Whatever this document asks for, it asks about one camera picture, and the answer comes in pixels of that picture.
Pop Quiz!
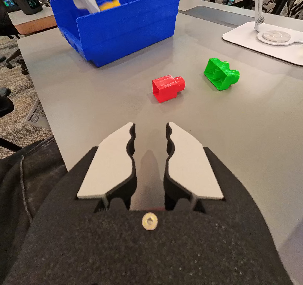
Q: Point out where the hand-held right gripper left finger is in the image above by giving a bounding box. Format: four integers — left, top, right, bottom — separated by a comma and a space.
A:
77, 122, 138, 210

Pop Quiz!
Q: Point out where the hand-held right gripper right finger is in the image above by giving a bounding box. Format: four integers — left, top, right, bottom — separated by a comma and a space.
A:
163, 122, 224, 210

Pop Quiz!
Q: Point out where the yellow one-stud block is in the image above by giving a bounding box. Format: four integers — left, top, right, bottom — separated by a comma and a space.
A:
99, 0, 122, 12

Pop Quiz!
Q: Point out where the blue plastic bin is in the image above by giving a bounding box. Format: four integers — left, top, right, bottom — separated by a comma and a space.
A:
50, 0, 184, 68

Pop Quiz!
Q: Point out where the red one-stud block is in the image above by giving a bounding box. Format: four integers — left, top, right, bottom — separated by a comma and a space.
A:
152, 75, 186, 103

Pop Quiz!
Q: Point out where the green two-stud block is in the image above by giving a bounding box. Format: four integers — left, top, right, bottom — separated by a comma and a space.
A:
204, 58, 240, 91

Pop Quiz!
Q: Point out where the grey desk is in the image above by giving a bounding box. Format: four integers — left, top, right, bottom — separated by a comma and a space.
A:
17, 0, 303, 278

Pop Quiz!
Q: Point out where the wood-edged side table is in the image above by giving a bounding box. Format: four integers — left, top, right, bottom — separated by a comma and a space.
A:
7, 5, 58, 35

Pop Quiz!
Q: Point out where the black office chair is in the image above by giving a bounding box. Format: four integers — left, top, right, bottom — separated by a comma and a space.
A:
0, 10, 29, 75
0, 87, 15, 118

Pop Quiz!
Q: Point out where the printed paper sheet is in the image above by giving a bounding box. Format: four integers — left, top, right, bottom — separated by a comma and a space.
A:
25, 98, 51, 129

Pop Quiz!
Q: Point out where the person's dark clothing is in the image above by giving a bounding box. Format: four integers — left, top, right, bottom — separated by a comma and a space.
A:
0, 133, 69, 285

